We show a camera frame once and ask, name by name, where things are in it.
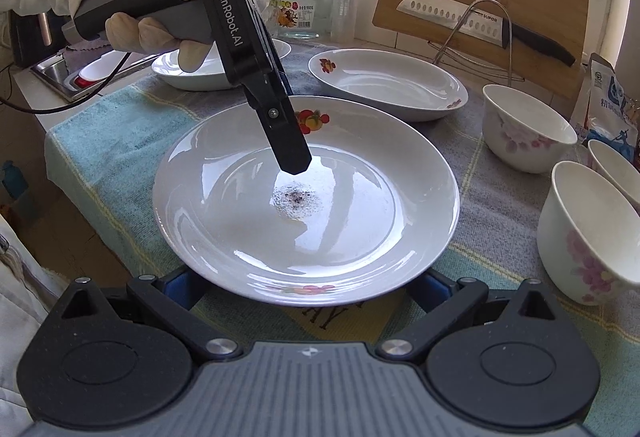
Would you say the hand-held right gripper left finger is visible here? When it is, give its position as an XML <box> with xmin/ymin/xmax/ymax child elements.
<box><xmin>60</xmin><ymin>266</ymin><xmax>241</xmax><ymax>363</ymax></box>

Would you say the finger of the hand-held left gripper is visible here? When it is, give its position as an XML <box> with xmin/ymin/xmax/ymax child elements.
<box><xmin>244</xmin><ymin>76</ymin><xmax>314</xmax><ymax>176</ymax></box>

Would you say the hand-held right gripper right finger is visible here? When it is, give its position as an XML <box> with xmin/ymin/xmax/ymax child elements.
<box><xmin>377</xmin><ymin>269</ymin><xmax>558</xmax><ymax>363</ymax></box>

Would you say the white plate with fruit print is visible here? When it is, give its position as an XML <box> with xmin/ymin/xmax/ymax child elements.
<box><xmin>307</xmin><ymin>48</ymin><xmax>470</xmax><ymax>123</ymax></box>
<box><xmin>151</xmin><ymin>37</ymin><xmax>292</xmax><ymax>92</ymax></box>
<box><xmin>152</xmin><ymin>94</ymin><xmax>461</xmax><ymax>308</ymax></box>

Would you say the white bowl with pink flowers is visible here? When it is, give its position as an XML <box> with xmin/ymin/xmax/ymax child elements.
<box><xmin>537</xmin><ymin>161</ymin><xmax>640</xmax><ymax>307</ymax></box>
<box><xmin>482</xmin><ymin>84</ymin><xmax>579</xmax><ymax>175</ymax></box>

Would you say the glass jar with green lid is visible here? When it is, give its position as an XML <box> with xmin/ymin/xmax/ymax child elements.
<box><xmin>277</xmin><ymin>0</ymin><xmax>333</xmax><ymax>40</ymax></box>

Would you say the red and white plastic container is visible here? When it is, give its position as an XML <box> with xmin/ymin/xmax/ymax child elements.
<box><xmin>75</xmin><ymin>54</ymin><xmax>132</xmax><ymax>91</ymax></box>

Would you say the grey dish cloth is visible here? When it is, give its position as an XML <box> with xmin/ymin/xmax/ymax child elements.
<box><xmin>62</xmin><ymin>44</ymin><xmax>112</xmax><ymax>68</ymax></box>

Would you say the grey and blue checked towel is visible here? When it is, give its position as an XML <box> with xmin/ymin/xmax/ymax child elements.
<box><xmin>45</xmin><ymin>37</ymin><xmax>640</xmax><ymax>437</ymax></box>

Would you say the person's white clothing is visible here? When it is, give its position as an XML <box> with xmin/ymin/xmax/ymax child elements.
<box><xmin>0</xmin><ymin>216</ymin><xmax>71</xmax><ymax>437</ymax></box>

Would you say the metal sink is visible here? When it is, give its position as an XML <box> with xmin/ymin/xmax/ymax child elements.
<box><xmin>30</xmin><ymin>44</ymin><xmax>166</xmax><ymax>104</ymax></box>

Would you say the black appliance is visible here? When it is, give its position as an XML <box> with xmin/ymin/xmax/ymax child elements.
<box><xmin>9</xmin><ymin>11</ymin><xmax>67</xmax><ymax>68</ymax></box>

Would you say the white paper cup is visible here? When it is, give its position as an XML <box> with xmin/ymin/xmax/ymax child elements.
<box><xmin>586</xmin><ymin>138</ymin><xmax>640</xmax><ymax>213</ymax></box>

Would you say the white and blue salt bag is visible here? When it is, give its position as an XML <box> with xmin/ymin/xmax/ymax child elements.
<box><xmin>570</xmin><ymin>53</ymin><xmax>640</xmax><ymax>153</ymax></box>

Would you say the black handled kitchen knife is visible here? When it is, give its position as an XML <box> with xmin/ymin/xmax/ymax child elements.
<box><xmin>396</xmin><ymin>0</ymin><xmax>577</xmax><ymax>68</ymax></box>

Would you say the black cable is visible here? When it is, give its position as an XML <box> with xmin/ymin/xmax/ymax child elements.
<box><xmin>0</xmin><ymin>48</ymin><xmax>132</xmax><ymax>114</ymax></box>

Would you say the metal wire rack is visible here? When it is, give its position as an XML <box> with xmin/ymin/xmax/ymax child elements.
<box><xmin>430</xmin><ymin>0</ymin><xmax>526</xmax><ymax>88</ymax></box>

